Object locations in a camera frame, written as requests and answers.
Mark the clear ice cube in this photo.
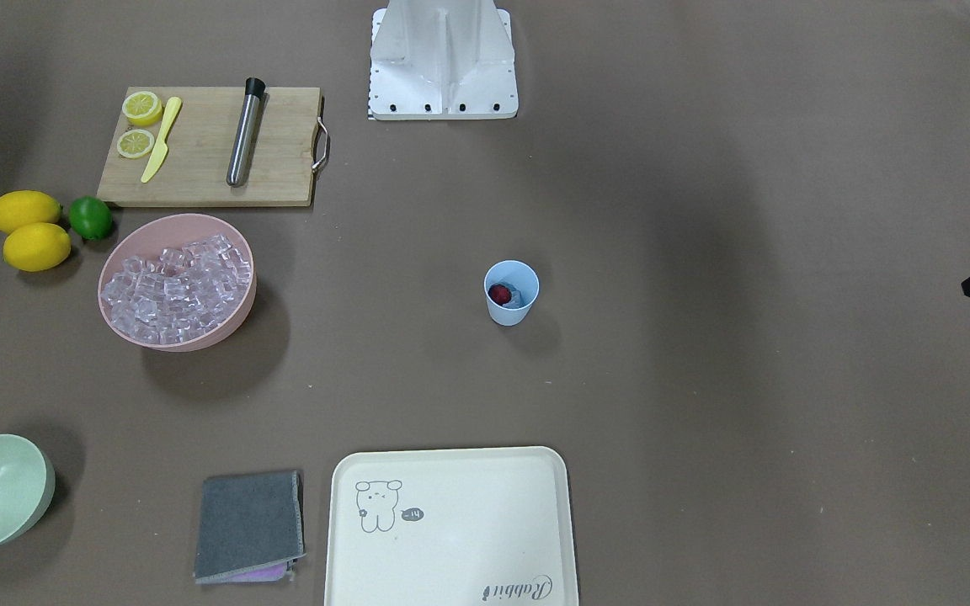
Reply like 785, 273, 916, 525
504, 286, 526, 308

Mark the red strawberry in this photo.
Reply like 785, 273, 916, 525
488, 283, 509, 306

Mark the blue plastic cup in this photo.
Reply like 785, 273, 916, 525
482, 260, 540, 327

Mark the pink bowl of ice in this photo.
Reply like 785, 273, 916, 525
97, 212, 258, 352

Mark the cream rabbit tray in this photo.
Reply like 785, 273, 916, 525
324, 446, 580, 605

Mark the metal rod with black tip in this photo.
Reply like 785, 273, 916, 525
226, 77, 267, 188

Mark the grey folded cloth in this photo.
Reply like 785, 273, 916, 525
193, 470, 305, 584

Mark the wooden cutting board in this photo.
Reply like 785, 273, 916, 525
96, 84, 328, 208

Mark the yellow plastic knife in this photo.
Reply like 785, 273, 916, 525
140, 96, 184, 183

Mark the lemon slice lower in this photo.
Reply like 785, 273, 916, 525
120, 91, 164, 128

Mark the lemon slice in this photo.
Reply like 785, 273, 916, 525
120, 91, 164, 128
115, 128, 157, 160

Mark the lemon slice upper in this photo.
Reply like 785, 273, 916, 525
115, 128, 157, 160

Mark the green lime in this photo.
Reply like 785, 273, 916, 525
68, 196, 113, 241

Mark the yellow lemon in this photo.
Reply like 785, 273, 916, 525
3, 222, 71, 272
0, 189, 62, 234

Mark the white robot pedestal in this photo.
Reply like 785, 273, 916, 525
367, 1, 520, 120

